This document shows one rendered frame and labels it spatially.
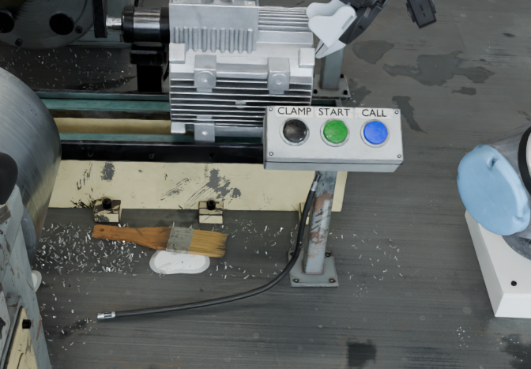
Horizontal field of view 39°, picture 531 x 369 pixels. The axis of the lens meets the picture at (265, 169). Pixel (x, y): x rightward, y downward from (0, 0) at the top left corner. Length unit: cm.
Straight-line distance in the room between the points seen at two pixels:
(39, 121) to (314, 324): 45
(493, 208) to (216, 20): 44
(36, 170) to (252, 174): 41
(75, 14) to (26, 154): 53
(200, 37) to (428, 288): 49
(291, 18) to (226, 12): 10
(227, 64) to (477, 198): 38
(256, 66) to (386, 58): 64
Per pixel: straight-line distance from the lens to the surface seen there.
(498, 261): 114
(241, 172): 115
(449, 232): 122
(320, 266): 109
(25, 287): 76
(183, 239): 114
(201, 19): 103
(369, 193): 126
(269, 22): 107
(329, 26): 101
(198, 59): 103
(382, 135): 93
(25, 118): 87
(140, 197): 118
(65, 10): 134
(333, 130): 92
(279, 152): 91
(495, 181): 95
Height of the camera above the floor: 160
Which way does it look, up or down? 39 degrees down
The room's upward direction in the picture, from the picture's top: 4 degrees clockwise
